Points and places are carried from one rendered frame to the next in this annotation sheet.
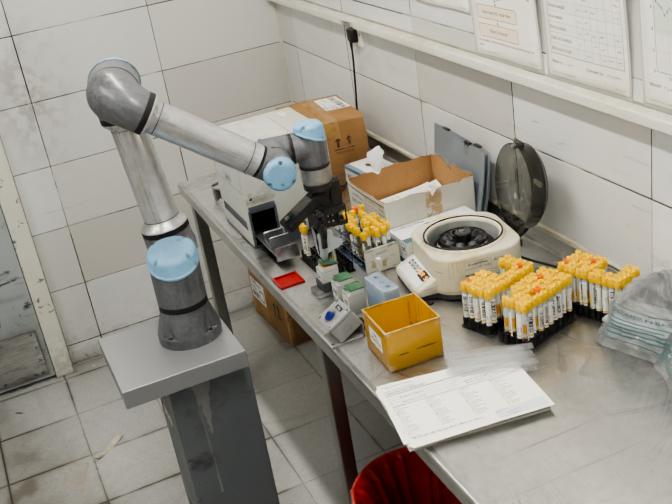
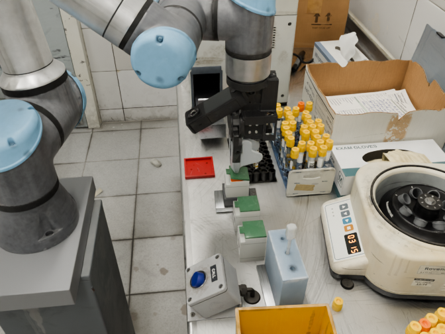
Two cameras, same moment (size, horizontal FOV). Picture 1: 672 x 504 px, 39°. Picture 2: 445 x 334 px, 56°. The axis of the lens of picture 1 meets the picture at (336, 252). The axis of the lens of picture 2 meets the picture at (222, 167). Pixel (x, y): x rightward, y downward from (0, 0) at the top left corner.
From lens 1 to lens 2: 1.62 m
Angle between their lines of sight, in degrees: 18
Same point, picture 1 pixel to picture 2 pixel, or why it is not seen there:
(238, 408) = (77, 319)
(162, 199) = (16, 43)
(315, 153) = (249, 33)
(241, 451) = not seen: outside the picture
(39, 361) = not seen: hidden behind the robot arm
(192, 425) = (17, 325)
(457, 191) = (431, 121)
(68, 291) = (104, 73)
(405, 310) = (305, 321)
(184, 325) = (8, 225)
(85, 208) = not seen: hidden behind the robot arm
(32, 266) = (77, 50)
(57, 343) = (90, 107)
